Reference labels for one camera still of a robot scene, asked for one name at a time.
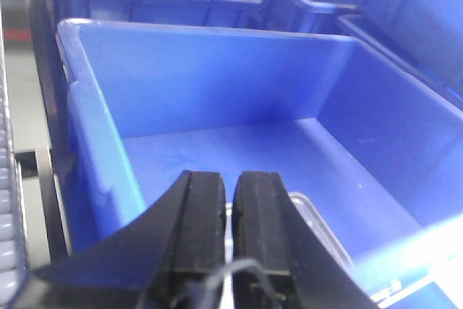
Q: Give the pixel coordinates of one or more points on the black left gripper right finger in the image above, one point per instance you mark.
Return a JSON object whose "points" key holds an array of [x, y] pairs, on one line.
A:
{"points": [[320, 284]]}

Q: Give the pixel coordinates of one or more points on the small silver tray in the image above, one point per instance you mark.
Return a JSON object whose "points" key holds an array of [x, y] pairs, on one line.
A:
{"points": [[318, 229]]}

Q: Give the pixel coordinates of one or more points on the blue target box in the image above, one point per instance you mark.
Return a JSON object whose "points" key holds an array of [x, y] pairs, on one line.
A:
{"points": [[377, 152]]}

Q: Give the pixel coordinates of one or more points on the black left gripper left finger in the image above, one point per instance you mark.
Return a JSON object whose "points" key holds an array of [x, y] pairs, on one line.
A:
{"points": [[176, 242]]}

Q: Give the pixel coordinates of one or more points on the far left roller track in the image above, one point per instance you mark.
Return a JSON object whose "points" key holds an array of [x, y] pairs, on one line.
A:
{"points": [[14, 255]]}

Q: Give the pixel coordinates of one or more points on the blue bin rear right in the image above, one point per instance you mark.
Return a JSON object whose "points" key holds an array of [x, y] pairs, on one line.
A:
{"points": [[424, 37]]}

